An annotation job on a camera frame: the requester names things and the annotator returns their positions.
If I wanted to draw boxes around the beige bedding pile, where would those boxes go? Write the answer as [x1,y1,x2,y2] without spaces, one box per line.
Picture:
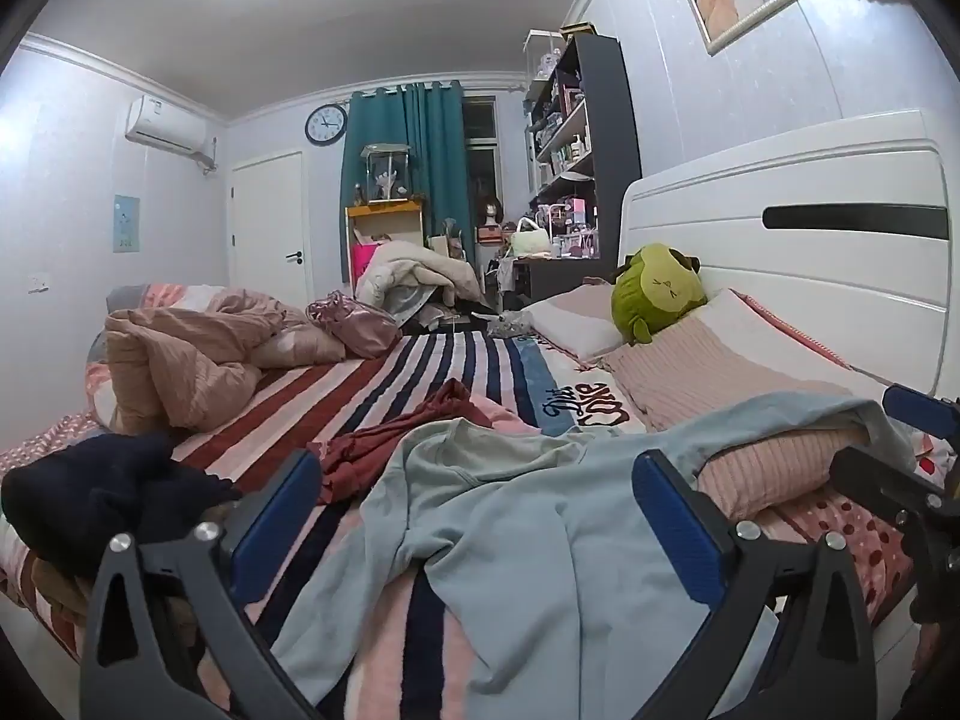
[354,236,485,327]

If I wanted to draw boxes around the dark desk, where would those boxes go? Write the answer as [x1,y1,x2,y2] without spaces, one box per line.
[514,251,623,301]

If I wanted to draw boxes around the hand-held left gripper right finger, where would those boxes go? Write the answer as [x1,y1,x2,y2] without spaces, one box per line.
[631,450,878,720]

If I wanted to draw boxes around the yellow shelf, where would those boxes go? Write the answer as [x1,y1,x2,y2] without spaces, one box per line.
[343,199,428,293]

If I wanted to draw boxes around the dark bookshelf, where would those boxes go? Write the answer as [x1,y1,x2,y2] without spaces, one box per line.
[523,34,644,260]

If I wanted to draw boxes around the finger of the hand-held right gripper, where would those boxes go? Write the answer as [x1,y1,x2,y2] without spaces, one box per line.
[882,384,960,440]
[829,446,947,541]

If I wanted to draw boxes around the navy garment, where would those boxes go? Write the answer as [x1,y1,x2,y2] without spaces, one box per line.
[0,431,242,578]

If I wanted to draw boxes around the glass display case with figure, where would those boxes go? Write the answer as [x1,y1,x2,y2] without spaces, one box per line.
[361,142,412,205]

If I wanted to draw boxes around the small blue wall poster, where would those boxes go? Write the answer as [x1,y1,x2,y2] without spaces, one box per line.
[112,195,142,254]

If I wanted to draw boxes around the white door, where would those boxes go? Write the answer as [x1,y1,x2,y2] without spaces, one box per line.
[229,151,312,308]

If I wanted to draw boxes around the window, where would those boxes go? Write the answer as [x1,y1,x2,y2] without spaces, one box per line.
[463,96,502,241]

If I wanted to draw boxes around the mannequin head with wig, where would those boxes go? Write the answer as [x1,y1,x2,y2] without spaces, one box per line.
[475,193,505,245]

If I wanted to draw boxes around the round wall clock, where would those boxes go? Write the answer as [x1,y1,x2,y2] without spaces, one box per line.
[304,103,349,146]

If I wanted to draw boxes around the white air conditioner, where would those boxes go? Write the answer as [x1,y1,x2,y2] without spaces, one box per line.
[124,96,218,173]

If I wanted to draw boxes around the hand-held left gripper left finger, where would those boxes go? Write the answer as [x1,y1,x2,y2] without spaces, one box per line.
[79,448,325,720]

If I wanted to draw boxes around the olive brown garment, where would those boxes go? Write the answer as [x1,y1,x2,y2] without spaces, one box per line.
[30,555,98,616]

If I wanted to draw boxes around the light blue sweatshirt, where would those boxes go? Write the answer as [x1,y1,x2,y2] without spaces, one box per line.
[270,390,920,720]

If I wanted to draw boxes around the pink satin cloth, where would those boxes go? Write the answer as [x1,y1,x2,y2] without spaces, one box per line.
[306,292,402,359]

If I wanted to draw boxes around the white bed headboard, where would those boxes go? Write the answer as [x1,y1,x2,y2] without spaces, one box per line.
[616,109,960,398]

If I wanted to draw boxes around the dark red garment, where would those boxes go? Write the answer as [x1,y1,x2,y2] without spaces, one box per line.
[307,377,492,507]

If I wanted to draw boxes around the clear display case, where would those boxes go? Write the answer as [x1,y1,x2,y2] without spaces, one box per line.
[523,28,565,83]

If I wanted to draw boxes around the pink quilt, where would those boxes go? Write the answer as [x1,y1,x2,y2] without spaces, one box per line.
[86,283,346,436]

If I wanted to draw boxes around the white handbag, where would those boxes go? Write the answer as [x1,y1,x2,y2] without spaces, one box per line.
[508,216,552,260]

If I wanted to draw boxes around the white pillow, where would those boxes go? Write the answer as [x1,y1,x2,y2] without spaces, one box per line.
[521,281,653,365]

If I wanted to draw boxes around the pink ribbed pillow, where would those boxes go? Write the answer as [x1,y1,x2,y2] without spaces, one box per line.
[604,289,912,522]

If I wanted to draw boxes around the pink polka-dot sheet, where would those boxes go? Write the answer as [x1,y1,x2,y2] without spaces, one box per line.
[754,420,960,623]

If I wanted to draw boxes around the green plush toy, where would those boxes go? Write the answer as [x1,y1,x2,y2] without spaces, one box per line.
[611,242,710,346]

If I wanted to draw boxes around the teal curtain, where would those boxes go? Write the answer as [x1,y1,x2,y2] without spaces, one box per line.
[339,79,467,293]

